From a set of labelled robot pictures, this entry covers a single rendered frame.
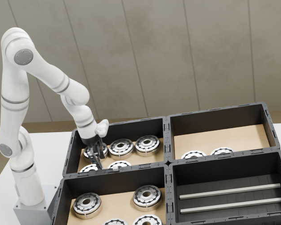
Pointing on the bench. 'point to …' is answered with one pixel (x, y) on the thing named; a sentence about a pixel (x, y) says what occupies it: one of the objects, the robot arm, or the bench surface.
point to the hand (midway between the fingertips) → (100, 160)
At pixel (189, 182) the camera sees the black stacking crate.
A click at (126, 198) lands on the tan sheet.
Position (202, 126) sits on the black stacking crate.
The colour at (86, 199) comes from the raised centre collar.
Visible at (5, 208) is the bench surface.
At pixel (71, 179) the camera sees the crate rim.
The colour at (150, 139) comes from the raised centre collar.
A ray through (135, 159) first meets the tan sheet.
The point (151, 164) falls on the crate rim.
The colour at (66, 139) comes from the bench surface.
